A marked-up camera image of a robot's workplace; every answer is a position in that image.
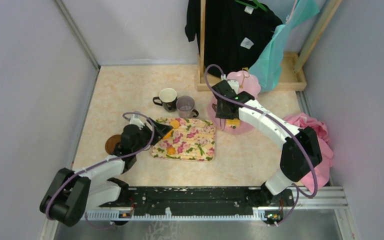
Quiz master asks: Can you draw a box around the floral rectangular tray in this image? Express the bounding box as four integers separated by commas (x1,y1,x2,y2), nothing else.
149,117,216,162

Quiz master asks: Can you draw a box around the round dotted biscuit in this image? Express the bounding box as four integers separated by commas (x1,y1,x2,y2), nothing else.
169,119,180,129

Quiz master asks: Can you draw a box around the pink three-tier cake stand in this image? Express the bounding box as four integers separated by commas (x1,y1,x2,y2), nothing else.
207,70,261,135

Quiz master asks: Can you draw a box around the teal garment hanging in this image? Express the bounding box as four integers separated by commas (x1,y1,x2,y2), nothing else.
249,0,320,93

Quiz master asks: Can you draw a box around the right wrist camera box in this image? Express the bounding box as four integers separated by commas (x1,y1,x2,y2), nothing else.
226,79,240,94

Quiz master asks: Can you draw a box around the grey mug black handle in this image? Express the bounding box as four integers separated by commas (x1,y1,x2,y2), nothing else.
176,95,199,119

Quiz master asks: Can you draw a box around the pink crumpled towel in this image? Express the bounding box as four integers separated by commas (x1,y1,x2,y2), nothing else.
283,112,335,194

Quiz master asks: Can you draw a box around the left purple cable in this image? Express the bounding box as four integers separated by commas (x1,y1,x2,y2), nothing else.
44,111,156,221

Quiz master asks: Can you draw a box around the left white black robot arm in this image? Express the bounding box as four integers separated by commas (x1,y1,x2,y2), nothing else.
39,114,174,227

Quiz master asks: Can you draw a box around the orange fish-shaped cake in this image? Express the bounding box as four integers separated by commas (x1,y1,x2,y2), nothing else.
162,129,174,140

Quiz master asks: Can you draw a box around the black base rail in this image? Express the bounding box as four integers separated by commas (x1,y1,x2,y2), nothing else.
85,186,349,226

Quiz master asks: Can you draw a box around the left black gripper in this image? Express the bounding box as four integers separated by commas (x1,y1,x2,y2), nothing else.
132,117,173,155

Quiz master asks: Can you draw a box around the black t-shirt on hanger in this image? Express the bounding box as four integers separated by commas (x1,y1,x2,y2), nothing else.
184,0,283,80

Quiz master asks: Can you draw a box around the yellow layered cake slice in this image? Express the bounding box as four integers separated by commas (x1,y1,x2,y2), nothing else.
225,118,241,129

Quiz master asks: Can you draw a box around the black mug white inside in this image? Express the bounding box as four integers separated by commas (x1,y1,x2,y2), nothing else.
152,88,178,113

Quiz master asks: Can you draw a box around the green clothes hanger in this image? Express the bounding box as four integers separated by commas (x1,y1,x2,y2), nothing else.
235,0,268,12

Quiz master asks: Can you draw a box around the brown round coaster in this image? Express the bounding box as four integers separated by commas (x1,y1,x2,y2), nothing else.
104,134,121,155

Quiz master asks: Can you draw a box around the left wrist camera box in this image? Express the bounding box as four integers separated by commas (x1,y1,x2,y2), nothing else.
129,111,146,129

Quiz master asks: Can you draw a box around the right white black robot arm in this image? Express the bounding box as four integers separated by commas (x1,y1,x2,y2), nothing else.
210,80,323,206

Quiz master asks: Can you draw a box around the orange flower-shaped cookie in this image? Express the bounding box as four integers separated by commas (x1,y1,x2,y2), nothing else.
166,146,177,155

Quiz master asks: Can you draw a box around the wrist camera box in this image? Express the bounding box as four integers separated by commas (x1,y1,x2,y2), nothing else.
226,79,240,94
129,111,146,129

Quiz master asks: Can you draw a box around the chocolate triangle cake slice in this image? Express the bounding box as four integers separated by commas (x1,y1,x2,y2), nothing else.
211,103,217,113

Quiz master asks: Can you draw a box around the wooden clothes rack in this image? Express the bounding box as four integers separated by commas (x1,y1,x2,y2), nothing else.
195,0,342,92

